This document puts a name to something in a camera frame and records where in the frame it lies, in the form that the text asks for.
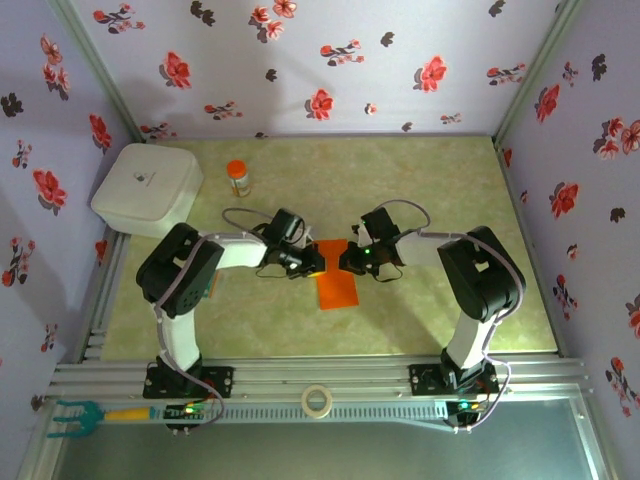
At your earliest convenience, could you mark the orange cloth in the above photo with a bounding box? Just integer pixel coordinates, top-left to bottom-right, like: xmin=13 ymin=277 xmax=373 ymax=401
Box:
xmin=312 ymin=238 xmax=360 ymax=311

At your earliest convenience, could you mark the white square plastic container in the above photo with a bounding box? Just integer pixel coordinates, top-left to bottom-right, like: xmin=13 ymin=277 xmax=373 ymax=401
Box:
xmin=90 ymin=143 xmax=205 ymax=240

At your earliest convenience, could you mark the orange-capped small bottle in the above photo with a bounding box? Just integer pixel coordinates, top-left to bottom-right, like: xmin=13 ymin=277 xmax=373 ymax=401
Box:
xmin=226 ymin=159 xmax=253 ymax=198

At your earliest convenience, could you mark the white tape roll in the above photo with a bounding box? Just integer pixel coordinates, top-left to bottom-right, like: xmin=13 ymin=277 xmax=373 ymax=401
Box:
xmin=300 ymin=384 xmax=334 ymax=420

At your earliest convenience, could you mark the aluminium rail frame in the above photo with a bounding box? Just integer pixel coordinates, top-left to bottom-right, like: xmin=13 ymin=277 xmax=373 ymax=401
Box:
xmin=48 ymin=355 xmax=589 ymax=401

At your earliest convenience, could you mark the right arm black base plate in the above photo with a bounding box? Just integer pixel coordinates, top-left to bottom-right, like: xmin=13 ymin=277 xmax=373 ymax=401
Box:
xmin=408 ymin=363 xmax=501 ymax=397

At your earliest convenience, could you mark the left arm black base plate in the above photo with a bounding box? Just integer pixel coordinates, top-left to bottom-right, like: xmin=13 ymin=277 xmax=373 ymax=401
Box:
xmin=143 ymin=363 xmax=236 ymax=400

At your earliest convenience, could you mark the left arm grey cable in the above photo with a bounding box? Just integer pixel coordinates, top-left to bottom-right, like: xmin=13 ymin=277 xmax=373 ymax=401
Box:
xmin=152 ymin=207 xmax=281 ymax=432

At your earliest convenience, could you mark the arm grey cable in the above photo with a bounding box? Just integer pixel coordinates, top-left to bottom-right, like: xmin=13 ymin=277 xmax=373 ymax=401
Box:
xmin=369 ymin=198 xmax=527 ymax=434
xmin=152 ymin=207 xmax=281 ymax=432

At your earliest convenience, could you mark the grey slotted cable duct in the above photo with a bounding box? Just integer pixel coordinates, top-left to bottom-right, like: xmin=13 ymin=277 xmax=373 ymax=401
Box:
xmin=209 ymin=402 xmax=450 ymax=426

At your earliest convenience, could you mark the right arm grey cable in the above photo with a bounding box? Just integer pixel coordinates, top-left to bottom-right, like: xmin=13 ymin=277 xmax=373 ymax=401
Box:
xmin=369 ymin=198 xmax=527 ymax=434

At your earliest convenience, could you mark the wide aluminium side rail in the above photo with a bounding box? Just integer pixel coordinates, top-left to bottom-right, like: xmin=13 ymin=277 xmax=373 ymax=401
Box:
xmin=79 ymin=230 xmax=132 ymax=362

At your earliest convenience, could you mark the teal fork yellow handle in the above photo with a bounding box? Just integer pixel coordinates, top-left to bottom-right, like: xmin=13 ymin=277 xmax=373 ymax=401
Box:
xmin=46 ymin=398 xmax=160 ymax=440

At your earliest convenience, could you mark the aluminium corner post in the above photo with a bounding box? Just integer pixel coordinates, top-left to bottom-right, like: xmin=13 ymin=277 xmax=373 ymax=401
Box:
xmin=492 ymin=0 xmax=586 ymax=146
xmin=47 ymin=0 xmax=146 ymax=146

